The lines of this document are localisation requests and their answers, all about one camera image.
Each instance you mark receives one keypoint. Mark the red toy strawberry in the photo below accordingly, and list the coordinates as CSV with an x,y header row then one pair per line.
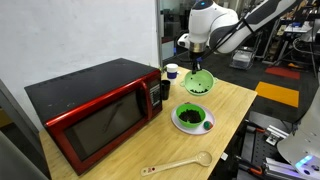
x,y
208,125

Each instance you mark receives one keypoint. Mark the red and black microwave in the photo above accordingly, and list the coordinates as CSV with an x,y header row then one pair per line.
x,y
100,100

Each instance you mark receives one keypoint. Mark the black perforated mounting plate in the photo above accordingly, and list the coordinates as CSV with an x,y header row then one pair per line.
x,y
256,150

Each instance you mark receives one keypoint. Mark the lavender plate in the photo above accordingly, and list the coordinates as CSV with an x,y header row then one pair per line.
x,y
200,130

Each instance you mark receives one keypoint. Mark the black cup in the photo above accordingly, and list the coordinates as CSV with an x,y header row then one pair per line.
x,y
165,89

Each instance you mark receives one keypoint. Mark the clear plastic storage bin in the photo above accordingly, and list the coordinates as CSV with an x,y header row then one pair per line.
x,y
241,59

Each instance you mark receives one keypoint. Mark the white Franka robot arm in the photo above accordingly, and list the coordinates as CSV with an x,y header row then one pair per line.
x,y
206,20

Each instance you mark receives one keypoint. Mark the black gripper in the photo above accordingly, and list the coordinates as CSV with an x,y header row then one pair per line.
x,y
196,58

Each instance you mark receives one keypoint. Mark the dark beans pile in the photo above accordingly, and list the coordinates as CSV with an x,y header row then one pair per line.
x,y
190,116

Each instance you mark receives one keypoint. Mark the white paper cup, purple band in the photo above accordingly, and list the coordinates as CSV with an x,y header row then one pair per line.
x,y
172,72

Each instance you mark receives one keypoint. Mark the grey metal door frame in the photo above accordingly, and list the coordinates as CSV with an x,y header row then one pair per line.
x,y
159,30

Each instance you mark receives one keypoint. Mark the beige plastic spoon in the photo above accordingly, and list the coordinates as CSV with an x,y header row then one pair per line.
x,y
203,158

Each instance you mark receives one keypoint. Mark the light green bowl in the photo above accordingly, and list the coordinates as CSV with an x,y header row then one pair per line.
x,y
200,80

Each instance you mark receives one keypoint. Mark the small potted plant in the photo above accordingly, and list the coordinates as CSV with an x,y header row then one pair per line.
x,y
162,69

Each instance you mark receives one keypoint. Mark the bright green bowl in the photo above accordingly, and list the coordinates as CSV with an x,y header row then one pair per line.
x,y
181,110

